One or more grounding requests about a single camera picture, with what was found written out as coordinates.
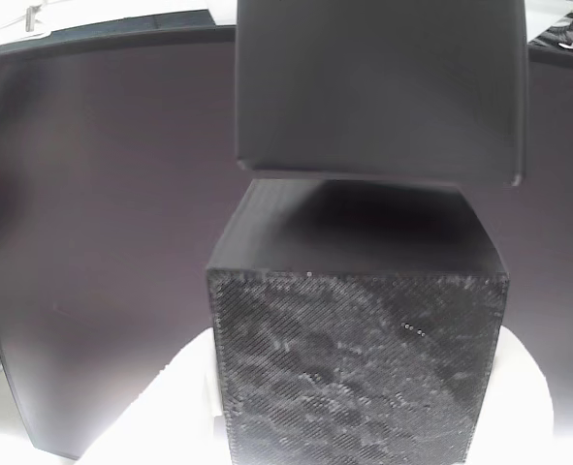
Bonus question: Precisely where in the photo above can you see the black cube with rough face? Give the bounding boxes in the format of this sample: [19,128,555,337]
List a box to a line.
[206,177,510,465]

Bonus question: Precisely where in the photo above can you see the smooth black cube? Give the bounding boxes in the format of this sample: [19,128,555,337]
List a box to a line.
[234,0,529,188]

